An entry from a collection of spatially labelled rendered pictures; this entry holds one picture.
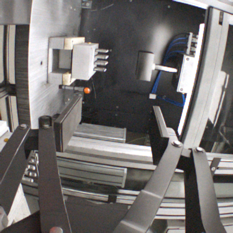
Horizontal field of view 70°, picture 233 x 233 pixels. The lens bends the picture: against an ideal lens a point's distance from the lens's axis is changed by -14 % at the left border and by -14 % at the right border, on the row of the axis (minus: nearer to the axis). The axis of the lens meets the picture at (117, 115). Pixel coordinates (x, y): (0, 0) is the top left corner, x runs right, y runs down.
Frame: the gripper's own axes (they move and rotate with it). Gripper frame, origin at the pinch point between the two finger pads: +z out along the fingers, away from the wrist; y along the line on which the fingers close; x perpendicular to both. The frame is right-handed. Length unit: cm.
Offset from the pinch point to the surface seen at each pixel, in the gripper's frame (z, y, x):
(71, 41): 32.4, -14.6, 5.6
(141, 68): 39.4, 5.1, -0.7
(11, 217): 5.5, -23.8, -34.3
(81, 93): 64, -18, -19
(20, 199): 12.0, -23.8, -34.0
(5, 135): 12.0, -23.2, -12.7
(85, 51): 33.2, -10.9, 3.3
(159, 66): 41.5, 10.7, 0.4
